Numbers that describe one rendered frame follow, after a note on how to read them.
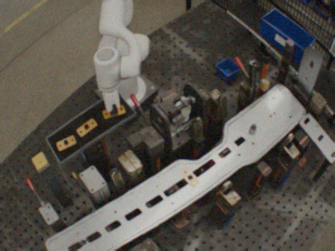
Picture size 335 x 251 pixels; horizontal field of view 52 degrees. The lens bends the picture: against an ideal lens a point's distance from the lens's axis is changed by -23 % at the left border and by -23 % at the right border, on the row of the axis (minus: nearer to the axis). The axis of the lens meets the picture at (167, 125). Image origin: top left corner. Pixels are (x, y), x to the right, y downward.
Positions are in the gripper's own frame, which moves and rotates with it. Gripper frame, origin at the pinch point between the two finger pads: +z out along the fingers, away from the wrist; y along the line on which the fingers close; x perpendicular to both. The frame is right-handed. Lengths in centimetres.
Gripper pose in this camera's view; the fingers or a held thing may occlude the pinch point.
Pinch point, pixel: (113, 108)
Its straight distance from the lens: 160.6
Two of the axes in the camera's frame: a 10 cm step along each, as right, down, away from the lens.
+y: 3.2, 8.1, -5.0
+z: 0.0, 5.3, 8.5
